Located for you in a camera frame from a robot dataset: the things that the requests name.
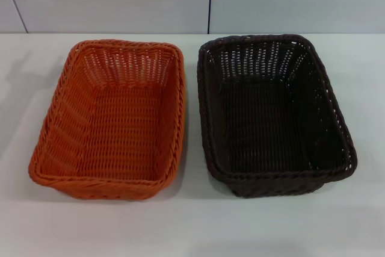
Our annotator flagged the orange woven basket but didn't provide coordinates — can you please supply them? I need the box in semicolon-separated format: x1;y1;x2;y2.
28;39;186;203

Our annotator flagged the dark brown woven basket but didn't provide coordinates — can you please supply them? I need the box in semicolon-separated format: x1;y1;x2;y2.
197;34;359;199

